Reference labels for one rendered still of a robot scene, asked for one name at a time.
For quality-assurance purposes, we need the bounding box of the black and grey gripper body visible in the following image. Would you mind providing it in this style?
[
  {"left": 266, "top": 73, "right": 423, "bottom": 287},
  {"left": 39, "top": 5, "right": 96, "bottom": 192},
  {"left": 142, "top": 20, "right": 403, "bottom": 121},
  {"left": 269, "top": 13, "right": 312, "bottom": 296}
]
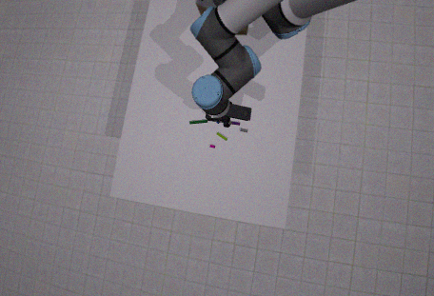
[{"left": 206, "top": 114, "right": 230, "bottom": 123}]

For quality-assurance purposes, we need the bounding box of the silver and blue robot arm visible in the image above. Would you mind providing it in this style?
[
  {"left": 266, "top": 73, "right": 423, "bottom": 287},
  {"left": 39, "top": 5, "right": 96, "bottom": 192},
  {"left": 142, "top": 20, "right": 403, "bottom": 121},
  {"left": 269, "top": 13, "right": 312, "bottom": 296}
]
[{"left": 190, "top": 0, "right": 356, "bottom": 121}]

